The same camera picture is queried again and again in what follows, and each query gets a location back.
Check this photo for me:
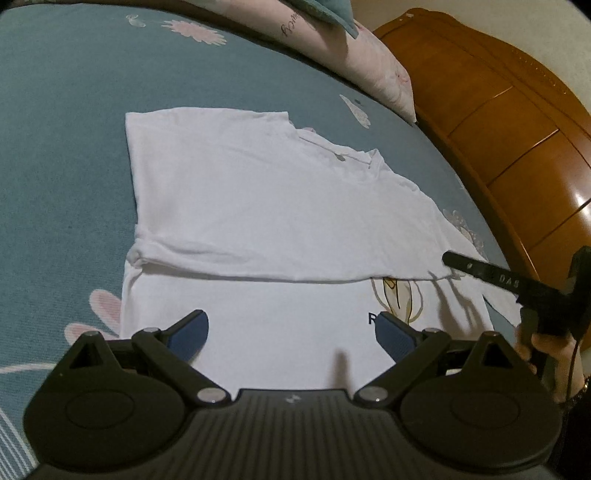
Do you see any white long-sleeve shirt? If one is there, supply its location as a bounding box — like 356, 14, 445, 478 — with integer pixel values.
120, 108, 520, 393

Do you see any person's right hand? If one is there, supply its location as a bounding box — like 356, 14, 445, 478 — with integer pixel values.
514, 326, 588, 404

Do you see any wooden headboard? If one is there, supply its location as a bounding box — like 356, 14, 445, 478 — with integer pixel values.
376, 8, 590, 288

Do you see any teal floral bed sheet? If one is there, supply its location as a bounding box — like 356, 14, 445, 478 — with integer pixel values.
1, 4, 504, 479

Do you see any teal pillow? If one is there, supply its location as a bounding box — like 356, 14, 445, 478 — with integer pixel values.
287, 0, 359, 39

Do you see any pink floral folded quilt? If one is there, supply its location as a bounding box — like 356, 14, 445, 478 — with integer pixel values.
192, 1, 417, 124

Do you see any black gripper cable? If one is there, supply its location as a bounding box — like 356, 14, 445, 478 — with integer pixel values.
556, 322, 591, 409

